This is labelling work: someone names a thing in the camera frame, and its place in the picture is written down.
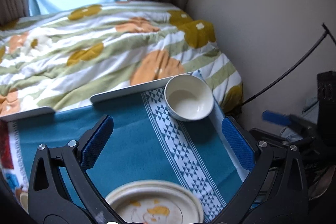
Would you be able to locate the yellow bear plate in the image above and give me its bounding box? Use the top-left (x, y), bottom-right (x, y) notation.
top-left (104, 179), bottom-right (205, 224)

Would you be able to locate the cream white bowl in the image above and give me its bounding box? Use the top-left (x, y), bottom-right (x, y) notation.
top-left (164, 74), bottom-right (215, 122)

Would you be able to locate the blue patterned tablecloth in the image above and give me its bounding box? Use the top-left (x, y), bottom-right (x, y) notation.
top-left (1, 87), bottom-right (248, 223)

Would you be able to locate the white tray table edge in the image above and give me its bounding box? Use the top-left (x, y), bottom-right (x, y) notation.
top-left (0, 73), bottom-right (195, 122)

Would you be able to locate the floral quilt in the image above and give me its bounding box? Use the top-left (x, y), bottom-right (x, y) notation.
top-left (1, 1), bottom-right (243, 116)

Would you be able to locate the black cable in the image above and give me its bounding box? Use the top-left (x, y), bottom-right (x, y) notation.
top-left (241, 23), bottom-right (336, 106)

